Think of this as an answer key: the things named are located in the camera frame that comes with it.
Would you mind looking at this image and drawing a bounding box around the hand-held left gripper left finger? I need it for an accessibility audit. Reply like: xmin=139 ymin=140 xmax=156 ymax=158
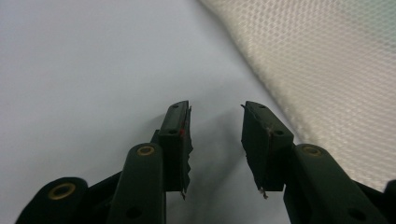
xmin=106 ymin=100 xmax=194 ymax=224

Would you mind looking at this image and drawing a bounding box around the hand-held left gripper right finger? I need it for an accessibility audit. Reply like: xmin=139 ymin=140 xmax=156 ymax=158
xmin=241 ymin=100 xmax=390 ymax=224

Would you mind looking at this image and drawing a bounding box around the white mesh cloth green print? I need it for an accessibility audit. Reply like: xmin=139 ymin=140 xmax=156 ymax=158
xmin=197 ymin=0 xmax=396 ymax=192

